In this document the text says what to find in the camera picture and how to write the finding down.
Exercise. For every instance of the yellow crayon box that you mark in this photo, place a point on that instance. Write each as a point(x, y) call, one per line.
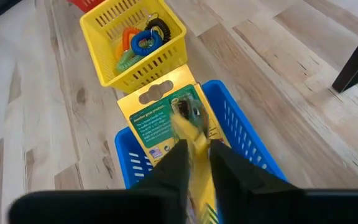
point(154, 124)
point(202, 174)

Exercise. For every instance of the orange coil wristband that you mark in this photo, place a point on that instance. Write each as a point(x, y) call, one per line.
point(126, 37)

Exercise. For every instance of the red plastic basket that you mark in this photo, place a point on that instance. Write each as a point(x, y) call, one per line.
point(85, 4)

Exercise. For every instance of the yellow plastic basket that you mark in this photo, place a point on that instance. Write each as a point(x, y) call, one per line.
point(120, 84)

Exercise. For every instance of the green coil wristband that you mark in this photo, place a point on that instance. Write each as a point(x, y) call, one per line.
point(124, 63)

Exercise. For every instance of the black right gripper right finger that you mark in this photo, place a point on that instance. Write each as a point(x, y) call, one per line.
point(232, 174)

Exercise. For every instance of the blue plastic basket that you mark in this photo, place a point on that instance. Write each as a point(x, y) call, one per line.
point(244, 130)

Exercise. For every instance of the yellow coil wristband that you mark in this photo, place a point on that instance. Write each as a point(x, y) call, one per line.
point(119, 51)

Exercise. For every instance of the black coil wristband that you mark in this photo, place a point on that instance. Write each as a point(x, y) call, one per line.
point(166, 29)

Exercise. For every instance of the wooden shelf riser black legs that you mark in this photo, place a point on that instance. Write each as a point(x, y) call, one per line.
point(356, 59)

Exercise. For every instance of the blue coil wristband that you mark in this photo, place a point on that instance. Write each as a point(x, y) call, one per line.
point(138, 46)

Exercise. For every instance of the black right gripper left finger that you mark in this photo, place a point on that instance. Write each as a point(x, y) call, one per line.
point(172, 174)

